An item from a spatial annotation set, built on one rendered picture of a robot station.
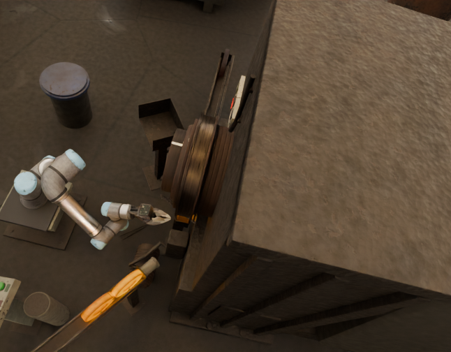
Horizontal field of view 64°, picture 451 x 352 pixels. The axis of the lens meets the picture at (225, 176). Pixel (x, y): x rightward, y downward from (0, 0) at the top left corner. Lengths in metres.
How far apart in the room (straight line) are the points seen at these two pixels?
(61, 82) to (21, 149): 0.61
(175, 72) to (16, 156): 1.47
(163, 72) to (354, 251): 2.75
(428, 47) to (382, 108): 0.37
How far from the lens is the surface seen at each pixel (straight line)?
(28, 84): 3.37
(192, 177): 1.36
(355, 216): 0.93
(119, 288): 1.76
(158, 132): 2.27
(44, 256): 2.67
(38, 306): 2.07
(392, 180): 1.04
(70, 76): 2.79
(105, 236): 1.98
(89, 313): 1.74
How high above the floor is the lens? 2.50
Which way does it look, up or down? 61 degrees down
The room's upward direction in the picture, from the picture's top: 23 degrees clockwise
